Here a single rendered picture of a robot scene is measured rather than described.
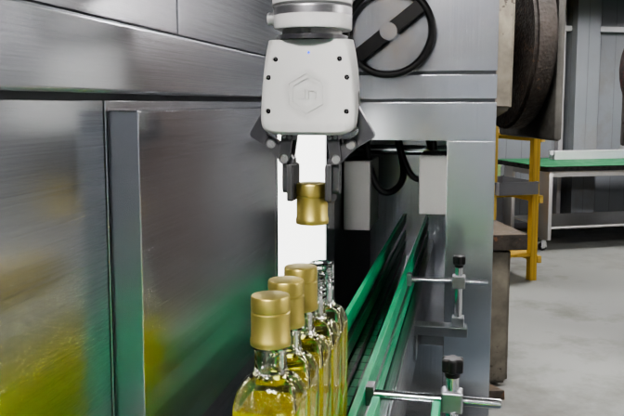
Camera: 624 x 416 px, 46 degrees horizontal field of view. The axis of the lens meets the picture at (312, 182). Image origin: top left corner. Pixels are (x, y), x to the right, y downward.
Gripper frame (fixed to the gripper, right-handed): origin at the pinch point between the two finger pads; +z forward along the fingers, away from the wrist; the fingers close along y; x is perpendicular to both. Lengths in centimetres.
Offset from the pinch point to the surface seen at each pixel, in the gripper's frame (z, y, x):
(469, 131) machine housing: -2, 17, 98
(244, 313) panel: 19.1, -11.9, 13.7
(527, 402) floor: 141, 49, 296
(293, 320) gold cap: 11.6, 1.0, -12.7
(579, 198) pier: 102, 148, 837
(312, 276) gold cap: 8.8, 1.4, -6.5
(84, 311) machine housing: 9.1, -15.0, -21.9
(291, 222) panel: 11.3, -12.1, 41.2
